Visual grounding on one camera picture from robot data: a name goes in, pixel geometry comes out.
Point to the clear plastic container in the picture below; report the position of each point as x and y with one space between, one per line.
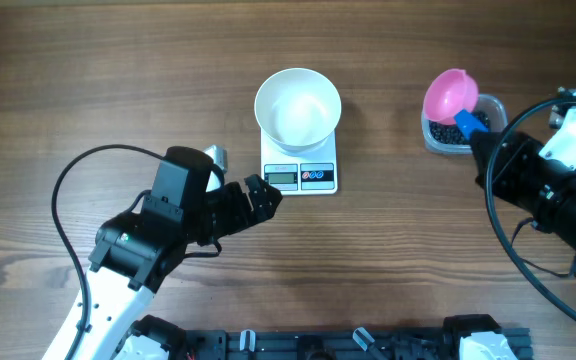
487 104

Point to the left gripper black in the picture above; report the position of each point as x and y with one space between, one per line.
264 211

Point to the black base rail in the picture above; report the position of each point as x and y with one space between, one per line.
474 336

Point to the black beans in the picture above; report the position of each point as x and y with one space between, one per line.
450 134

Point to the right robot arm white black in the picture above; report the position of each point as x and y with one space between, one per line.
556 207

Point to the white digital kitchen scale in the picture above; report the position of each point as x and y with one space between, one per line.
313 171

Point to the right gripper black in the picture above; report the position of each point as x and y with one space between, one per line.
515 147

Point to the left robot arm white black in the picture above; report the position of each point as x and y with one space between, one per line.
135 252

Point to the white bowl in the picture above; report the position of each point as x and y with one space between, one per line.
297 108

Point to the pink scoop blue handle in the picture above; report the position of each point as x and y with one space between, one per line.
451 99

